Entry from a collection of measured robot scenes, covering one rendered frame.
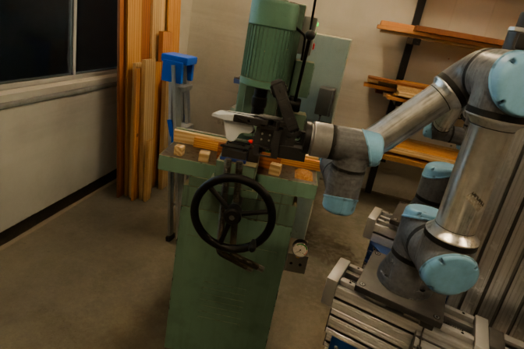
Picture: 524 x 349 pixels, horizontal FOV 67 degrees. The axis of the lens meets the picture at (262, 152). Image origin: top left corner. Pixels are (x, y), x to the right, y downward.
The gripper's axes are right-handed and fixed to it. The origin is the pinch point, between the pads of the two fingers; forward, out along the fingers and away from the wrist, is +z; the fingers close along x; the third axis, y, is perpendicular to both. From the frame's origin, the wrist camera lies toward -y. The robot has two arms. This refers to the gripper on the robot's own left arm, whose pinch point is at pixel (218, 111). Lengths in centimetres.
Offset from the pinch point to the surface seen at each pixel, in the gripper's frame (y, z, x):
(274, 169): 24, -17, 58
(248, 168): 23, -7, 47
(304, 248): 50, -33, 53
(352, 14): -76, -72, 289
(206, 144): 22, 12, 73
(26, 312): 114, 82, 76
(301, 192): 31, -28, 57
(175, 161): 27, 20, 59
